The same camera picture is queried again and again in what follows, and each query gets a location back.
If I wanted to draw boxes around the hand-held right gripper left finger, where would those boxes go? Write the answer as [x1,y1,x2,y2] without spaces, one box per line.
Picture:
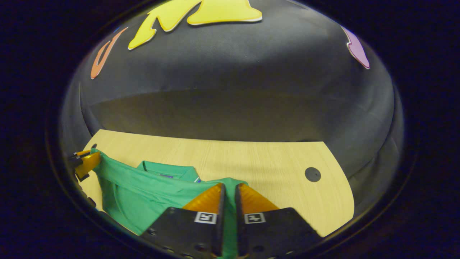
[139,182,226,259]

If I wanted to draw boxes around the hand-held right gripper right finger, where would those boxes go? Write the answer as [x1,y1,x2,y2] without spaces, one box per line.
[235,183,323,259]

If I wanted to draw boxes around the green T-shirt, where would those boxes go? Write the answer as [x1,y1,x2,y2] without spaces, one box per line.
[90,148,249,259]

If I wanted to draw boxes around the black backdrop cloth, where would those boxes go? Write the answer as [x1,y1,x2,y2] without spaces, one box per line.
[59,0,405,220]

